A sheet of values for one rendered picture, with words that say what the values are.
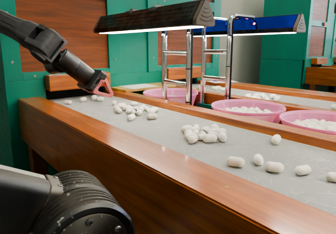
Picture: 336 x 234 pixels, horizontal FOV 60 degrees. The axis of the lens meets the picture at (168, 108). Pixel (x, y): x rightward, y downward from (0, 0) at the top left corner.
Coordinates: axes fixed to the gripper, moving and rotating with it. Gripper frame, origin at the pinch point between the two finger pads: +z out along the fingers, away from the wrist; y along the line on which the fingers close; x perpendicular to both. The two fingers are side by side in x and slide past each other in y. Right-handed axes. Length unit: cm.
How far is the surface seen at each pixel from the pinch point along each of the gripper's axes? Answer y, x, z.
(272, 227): -67, 14, -6
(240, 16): -3, -60, 30
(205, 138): -34.8, 1.2, 11.6
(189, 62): -2.3, -27.7, 19.1
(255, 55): 160, -199, 234
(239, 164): -50, 6, 7
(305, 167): -60, 0, 13
